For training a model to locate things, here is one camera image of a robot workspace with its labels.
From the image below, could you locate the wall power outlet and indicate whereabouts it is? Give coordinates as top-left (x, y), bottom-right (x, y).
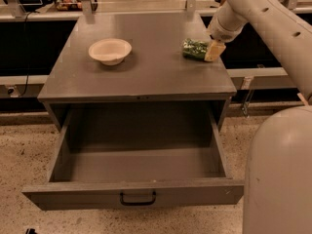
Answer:
top-left (7, 86), bottom-right (20, 98)

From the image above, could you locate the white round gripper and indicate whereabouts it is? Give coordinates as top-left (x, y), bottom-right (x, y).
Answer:
top-left (204, 4), bottom-right (245, 61)

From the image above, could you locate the green soda can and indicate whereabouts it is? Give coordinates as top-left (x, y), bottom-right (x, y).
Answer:
top-left (182, 38), bottom-right (208, 60)

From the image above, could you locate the open grey top drawer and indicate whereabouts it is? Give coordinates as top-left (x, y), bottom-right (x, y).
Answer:
top-left (22, 101), bottom-right (244, 211)

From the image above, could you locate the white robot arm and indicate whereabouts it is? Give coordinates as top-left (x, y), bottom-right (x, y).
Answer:
top-left (209, 0), bottom-right (312, 234)

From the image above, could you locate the white paper bowl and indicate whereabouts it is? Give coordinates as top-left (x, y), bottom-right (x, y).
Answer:
top-left (89, 38), bottom-right (132, 66)

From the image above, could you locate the black power cable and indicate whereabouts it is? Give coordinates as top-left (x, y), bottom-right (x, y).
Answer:
top-left (19, 11), bottom-right (33, 98)

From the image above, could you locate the grey metal drawer cabinet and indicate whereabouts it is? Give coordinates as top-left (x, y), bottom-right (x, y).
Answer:
top-left (38, 11), bottom-right (236, 127)

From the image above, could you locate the black drawer handle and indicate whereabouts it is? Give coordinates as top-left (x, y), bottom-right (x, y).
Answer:
top-left (119, 191), bottom-right (157, 207)

